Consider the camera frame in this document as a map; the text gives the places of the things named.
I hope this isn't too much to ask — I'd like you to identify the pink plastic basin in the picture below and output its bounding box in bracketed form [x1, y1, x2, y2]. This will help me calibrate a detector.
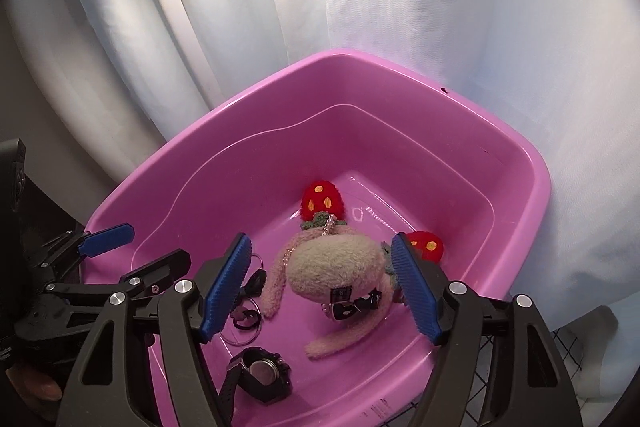
[82, 48, 552, 427]

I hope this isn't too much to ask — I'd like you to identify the person's left hand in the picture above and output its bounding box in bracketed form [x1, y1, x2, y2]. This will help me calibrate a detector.
[10, 367, 68, 408]

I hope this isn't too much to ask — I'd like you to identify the pink fluffy strawberry headband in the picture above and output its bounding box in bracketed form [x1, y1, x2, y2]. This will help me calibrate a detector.
[262, 179, 445, 360]

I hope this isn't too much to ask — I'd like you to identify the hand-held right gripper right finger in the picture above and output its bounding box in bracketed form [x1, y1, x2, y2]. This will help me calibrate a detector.
[390, 232, 583, 427]

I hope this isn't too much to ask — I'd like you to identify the beige round plush toy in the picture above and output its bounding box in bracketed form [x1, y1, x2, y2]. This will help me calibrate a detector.
[287, 237, 387, 305]

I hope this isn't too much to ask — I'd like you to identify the black sport wristwatch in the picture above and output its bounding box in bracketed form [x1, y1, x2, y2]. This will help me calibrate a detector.
[220, 346, 292, 405]

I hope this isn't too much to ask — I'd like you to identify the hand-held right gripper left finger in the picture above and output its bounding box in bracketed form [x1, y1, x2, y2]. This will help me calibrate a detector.
[55, 233, 253, 427]

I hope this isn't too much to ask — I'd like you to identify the pearl hair claw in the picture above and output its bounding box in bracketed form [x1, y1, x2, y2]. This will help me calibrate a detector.
[284, 213, 337, 268]

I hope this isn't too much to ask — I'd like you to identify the black patterned hair bow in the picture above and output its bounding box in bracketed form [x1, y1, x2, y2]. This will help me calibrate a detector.
[330, 287, 383, 320]

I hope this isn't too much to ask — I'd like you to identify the black hair tie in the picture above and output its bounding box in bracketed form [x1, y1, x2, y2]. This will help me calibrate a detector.
[231, 304, 261, 333]

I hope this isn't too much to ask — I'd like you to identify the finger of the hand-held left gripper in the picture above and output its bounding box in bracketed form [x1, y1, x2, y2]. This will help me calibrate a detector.
[42, 249, 192, 308]
[37, 223, 136, 263]

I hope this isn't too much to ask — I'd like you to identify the large metal bangle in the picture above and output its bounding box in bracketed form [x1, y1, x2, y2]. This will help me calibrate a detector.
[220, 297, 262, 345]

